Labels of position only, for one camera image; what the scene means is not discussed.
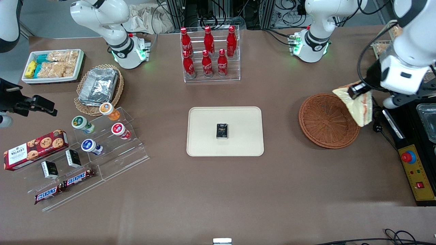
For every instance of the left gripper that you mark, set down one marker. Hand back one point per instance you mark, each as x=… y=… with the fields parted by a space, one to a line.
x=373 y=75

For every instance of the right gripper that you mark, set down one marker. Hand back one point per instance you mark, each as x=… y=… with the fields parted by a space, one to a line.
x=9 y=99

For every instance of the triangular sandwich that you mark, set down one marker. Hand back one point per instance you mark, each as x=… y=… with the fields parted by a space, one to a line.
x=359 y=110

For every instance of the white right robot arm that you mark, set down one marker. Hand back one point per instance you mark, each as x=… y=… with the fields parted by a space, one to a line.
x=112 y=37

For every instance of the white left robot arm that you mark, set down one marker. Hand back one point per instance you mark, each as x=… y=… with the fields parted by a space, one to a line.
x=316 y=20

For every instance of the light wicker basket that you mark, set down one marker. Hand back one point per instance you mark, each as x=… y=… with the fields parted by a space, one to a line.
x=81 y=108

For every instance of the brown wicker basket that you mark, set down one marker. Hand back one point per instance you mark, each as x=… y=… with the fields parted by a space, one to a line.
x=323 y=122

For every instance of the beige plastic tray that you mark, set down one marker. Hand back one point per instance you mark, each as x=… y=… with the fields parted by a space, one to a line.
x=204 y=136

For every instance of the white plastic bin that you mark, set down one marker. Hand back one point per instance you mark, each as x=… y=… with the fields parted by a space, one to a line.
x=51 y=80

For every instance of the teal snack packet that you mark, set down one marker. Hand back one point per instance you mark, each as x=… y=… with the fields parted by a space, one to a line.
x=42 y=59
x=37 y=70

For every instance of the clear rice cracker bag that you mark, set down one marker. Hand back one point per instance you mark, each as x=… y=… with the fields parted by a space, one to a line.
x=382 y=49
x=69 y=71
x=396 y=31
x=51 y=69
x=63 y=56

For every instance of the yellow snack packet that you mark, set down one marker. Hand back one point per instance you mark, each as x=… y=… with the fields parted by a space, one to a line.
x=30 y=69

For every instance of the green lid yoghurt cup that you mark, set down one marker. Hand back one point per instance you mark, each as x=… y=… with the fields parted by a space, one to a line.
x=81 y=123

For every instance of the red Walkers cookie box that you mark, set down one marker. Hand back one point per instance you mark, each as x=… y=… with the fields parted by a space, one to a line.
x=34 y=149

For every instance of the stacked foil containers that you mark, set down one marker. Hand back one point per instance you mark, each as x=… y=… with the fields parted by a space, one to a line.
x=98 y=85

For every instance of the blue lid yoghurt cup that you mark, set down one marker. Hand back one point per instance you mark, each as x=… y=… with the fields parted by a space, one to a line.
x=89 y=145

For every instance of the small black box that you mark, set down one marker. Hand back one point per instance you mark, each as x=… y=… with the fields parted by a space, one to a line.
x=50 y=169
x=73 y=158
x=222 y=131

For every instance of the black appliance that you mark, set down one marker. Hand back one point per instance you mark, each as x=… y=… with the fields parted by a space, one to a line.
x=408 y=129

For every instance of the orange lid yoghurt cup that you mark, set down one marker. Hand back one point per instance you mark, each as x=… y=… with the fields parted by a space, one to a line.
x=109 y=110

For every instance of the clear plastic container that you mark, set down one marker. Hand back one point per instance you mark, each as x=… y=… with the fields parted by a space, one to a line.
x=428 y=122

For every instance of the red lid yoghurt cup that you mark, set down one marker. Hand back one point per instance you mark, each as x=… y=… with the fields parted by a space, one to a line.
x=119 y=130

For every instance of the Snickers chocolate bar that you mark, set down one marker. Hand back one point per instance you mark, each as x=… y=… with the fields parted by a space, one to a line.
x=78 y=177
x=47 y=194

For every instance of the red emergency stop button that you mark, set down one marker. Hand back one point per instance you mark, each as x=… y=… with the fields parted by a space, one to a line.
x=408 y=157

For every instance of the stepped clear acrylic stand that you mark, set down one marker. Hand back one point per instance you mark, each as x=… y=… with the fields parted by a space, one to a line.
x=119 y=160

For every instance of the low clear acrylic stand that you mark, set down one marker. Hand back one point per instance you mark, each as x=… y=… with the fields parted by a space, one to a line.
x=78 y=194

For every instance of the yellow control box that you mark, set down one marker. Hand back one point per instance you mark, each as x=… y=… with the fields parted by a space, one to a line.
x=419 y=177

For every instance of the clear acrylic bottle rack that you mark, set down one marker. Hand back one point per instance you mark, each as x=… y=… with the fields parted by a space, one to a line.
x=235 y=68

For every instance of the beige cloth bag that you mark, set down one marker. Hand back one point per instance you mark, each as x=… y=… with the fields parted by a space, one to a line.
x=146 y=18

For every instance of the red Coca-Cola bottle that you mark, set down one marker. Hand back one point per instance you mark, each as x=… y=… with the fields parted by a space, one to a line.
x=208 y=39
x=231 y=41
x=189 y=66
x=207 y=66
x=222 y=64
x=186 y=41

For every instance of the small white object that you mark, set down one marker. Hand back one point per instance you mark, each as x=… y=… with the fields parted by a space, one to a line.
x=222 y=241

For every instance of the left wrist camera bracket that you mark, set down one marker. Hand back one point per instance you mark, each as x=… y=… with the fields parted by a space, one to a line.
x=408 y=98

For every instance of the black aluminium frame post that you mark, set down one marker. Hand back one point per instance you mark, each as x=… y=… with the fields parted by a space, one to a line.
x=177 y=13
x=267 y=13

